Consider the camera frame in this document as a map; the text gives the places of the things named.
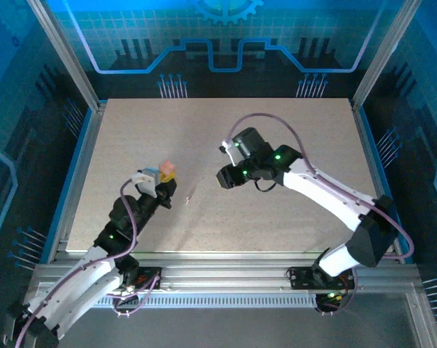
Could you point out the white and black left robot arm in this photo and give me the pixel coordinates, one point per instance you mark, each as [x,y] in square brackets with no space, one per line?
[87,279]

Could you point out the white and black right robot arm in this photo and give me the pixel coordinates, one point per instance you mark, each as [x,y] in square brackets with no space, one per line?
[323,188]

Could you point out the aluminium mounting rail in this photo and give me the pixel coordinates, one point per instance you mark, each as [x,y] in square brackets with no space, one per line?
[221,270]

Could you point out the aluminium frame post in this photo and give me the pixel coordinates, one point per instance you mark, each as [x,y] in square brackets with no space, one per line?
[67,54]
[384,54]

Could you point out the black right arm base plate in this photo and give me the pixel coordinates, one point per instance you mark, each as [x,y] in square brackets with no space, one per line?
[299,277]

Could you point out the aluminium side frame rail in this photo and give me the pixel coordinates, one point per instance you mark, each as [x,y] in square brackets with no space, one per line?
[91,145]
[366,145]

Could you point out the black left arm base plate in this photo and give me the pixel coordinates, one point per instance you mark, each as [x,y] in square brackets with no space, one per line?
[151,275]

